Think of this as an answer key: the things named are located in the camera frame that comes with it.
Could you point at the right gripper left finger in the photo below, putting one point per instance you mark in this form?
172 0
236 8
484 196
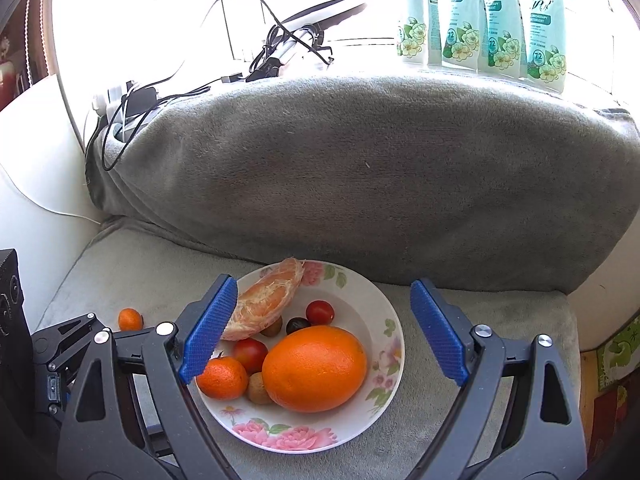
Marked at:
161 362

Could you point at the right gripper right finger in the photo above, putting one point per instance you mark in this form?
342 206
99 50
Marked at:
515 415

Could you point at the small mandarin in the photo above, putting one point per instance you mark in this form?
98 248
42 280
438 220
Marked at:
224 379
130 320

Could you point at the brown longan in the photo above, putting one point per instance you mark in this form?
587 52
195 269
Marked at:
274 329
256 391

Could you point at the red cherry tomato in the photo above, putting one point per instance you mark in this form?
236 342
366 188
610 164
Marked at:
251 353
320 312

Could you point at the peeled pomelo segment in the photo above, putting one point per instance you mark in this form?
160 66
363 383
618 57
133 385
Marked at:
263 303

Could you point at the grey sofa seat cover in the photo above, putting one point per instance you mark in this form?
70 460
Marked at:
128 265

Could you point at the dark grape on plate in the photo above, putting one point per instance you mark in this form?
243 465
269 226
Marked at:
295 324

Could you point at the large orange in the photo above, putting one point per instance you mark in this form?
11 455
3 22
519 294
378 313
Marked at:
315 369

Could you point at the floral white plate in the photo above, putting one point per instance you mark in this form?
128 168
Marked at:
361 309

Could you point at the grey sofa back cushion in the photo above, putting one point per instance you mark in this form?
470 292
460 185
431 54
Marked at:
475 184

